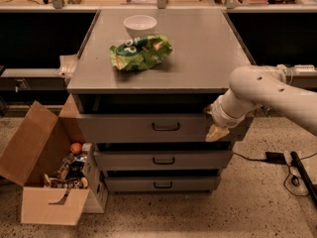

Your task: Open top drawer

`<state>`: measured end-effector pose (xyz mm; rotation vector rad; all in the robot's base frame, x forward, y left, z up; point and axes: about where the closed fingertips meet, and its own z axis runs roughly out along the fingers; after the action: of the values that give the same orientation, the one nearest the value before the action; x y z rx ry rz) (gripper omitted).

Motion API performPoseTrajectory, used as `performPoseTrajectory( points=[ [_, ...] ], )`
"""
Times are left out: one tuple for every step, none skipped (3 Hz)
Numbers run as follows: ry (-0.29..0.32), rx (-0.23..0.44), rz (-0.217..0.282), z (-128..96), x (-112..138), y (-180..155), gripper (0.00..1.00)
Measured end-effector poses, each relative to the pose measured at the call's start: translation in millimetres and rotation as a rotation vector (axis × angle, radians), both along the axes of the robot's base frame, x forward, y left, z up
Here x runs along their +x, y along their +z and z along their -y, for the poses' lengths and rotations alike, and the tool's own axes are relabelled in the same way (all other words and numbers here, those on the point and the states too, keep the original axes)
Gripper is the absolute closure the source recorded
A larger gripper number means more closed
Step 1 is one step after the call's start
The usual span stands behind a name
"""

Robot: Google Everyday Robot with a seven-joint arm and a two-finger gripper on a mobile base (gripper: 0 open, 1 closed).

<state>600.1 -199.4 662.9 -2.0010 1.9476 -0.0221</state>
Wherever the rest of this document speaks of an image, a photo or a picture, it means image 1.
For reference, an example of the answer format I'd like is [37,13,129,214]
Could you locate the orange fruit in box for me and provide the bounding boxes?
[69,143,82,155]

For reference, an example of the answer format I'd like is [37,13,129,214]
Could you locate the open cardboard box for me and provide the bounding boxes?
[0,96,108,225]

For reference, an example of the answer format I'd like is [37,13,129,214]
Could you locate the black power adapter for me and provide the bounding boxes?
[265,152,286,165]

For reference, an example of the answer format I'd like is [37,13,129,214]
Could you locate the black cable on floor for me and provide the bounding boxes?
[233,151,317,197]

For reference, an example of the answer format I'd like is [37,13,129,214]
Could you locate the white power strip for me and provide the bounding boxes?
[276,63,317,76]

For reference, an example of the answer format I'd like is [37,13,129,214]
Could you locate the black bar on floor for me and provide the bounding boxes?
[290,152,317,207]

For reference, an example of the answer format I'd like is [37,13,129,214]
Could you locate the grey middle drawer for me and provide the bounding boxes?
[94,151,232,171]

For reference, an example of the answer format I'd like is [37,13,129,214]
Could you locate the grey top drawer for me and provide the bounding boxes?
[76,112,255,144]

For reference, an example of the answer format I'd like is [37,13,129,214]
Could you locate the grey bottom drawer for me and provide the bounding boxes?
[105,176,221,192]

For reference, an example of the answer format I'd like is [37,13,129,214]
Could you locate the grey drawer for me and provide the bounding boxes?
[76,112,255,144]
[94,151,232,171]
[105,176,221,192]

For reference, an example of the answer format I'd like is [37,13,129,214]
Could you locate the snack packets in box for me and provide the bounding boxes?
[44,154,88,189]

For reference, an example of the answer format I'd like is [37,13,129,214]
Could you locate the white bowl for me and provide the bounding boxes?
[123,15,157,38]

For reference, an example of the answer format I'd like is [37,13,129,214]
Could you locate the green chip bag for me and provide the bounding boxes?
[109,34,172,71]

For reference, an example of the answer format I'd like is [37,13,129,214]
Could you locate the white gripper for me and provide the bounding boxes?
[204,94,247,142]

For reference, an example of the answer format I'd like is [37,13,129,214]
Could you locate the grey drawer cabinet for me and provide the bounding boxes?
[68,9,249,181]

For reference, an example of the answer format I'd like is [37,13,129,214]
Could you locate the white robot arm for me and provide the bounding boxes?
[205,65,317,142]

